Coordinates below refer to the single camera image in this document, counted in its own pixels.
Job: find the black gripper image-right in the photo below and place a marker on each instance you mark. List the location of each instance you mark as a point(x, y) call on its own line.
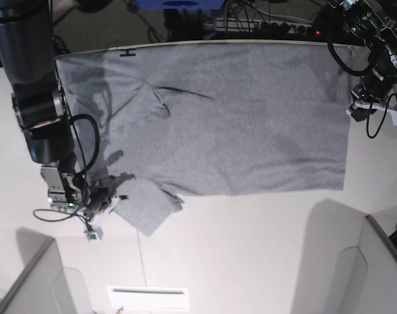
point(370, 89)

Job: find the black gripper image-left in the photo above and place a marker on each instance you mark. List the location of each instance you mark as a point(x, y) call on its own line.
point(101, 193)

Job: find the grey T-shirt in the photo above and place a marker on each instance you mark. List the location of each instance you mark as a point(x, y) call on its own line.
point(211, 119)

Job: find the black robot arm image-left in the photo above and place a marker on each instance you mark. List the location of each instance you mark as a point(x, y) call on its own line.
point(38, 99)

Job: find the white slotted tray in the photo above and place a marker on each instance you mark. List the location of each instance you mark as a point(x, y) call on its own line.
point(149, 298)

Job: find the grey partition panel left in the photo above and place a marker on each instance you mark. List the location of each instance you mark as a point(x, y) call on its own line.
point(42, 286)

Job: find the grey partition panel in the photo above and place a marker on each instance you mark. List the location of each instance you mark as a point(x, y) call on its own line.
point(365, 278)
point(42, 286)

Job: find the grey partition panel right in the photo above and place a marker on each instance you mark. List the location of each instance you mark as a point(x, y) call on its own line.
point(365, 278)

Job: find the white power strip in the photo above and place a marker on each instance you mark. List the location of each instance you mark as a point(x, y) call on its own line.
point(273, 27)

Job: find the blue box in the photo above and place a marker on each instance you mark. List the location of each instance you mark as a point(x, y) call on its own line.
point(180, 4)

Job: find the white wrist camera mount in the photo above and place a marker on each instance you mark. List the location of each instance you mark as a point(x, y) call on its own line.
point(93, 230)
point(390, 109)

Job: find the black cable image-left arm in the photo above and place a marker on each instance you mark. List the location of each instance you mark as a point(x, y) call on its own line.
point(87, 140)

